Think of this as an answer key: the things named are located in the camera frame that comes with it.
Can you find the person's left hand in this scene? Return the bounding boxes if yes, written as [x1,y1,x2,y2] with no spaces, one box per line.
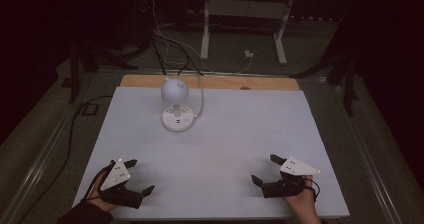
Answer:
[87,172,117,214]

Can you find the person's right hand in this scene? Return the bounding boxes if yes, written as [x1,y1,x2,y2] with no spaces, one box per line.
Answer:
[283,175,318,219]

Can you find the white lamp cable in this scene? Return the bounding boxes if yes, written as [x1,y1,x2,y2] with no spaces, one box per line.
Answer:
[192,73,205,119]

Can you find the white round-headed desk lamp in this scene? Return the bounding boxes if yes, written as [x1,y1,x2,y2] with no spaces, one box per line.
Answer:
[160,77,196,133]

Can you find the black gripper wrist strap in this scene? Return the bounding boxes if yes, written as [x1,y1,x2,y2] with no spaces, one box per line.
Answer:
[303,176,321,202]
[82,163,116,202]

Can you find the black floor cable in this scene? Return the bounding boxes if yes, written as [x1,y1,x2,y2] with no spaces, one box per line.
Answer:
[16,94,114,224]

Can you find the black tripod stand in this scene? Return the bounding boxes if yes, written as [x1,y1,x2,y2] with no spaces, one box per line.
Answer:
[289,48,360,118]

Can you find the white table cover sheet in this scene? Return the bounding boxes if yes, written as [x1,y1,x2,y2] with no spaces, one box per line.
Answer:
[71,85,351,220]

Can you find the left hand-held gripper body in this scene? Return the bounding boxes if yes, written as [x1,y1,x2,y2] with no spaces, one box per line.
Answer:
[99,158,145,210]

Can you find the black cable bundle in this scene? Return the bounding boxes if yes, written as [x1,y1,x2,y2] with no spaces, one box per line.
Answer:
[150,28,205,77]

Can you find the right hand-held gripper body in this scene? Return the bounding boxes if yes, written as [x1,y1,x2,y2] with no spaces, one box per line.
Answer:
[261,156,321,199]

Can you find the white metal stand frame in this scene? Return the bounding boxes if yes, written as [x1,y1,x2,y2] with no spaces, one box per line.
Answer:
[199,0,298,66]

